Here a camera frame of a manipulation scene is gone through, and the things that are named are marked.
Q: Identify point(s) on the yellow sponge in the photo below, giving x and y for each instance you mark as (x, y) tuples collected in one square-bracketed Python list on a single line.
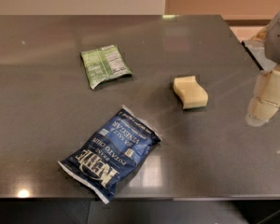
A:
[(190, 92)]

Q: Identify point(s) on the green jalapeno chip bag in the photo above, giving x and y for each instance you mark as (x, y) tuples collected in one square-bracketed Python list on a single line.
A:
[(104, 64)]

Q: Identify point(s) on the blue kettle chip bag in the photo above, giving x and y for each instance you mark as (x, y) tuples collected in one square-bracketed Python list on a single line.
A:
[(112, 153)]

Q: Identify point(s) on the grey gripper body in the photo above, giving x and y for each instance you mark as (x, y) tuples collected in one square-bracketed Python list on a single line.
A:
[(278, 42)]

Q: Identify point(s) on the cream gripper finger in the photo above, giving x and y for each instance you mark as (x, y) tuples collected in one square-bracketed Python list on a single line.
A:
[(267, 87), (259, 113)]

